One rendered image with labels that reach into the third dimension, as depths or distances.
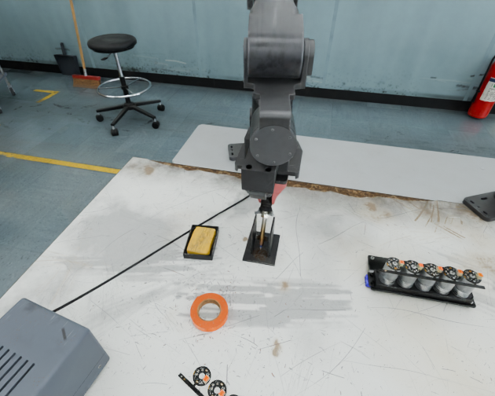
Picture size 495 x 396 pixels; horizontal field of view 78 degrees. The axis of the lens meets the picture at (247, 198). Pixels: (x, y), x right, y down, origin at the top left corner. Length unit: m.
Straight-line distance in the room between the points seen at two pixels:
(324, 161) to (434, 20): 2.37
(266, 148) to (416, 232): 0.43
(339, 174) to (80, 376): 0.65
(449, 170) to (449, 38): 2.29
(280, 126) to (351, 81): 2.79
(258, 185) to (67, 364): 0.31
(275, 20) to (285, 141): 0.15
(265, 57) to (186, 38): 2.92
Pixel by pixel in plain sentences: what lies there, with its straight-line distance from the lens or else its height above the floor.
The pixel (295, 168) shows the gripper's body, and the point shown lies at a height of 0.93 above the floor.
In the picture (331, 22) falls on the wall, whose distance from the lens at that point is 3.00.
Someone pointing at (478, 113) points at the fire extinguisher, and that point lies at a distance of 3.27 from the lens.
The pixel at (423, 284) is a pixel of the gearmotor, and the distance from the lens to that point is 0.58.
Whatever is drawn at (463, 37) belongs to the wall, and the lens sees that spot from 3.18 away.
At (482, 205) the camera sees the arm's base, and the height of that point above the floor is 0.76.
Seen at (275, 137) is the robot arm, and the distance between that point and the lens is 0.36.
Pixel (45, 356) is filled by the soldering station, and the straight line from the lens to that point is 0.45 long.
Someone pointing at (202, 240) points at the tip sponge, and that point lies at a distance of 0.60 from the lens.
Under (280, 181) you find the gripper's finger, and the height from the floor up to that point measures 0.91.
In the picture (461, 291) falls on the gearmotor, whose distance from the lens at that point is 0.60.
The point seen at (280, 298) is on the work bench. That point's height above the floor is 0.75.
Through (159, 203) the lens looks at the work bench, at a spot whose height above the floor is 0.75.
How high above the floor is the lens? 1.21
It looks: 41 degrees down
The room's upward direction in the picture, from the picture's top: straight up
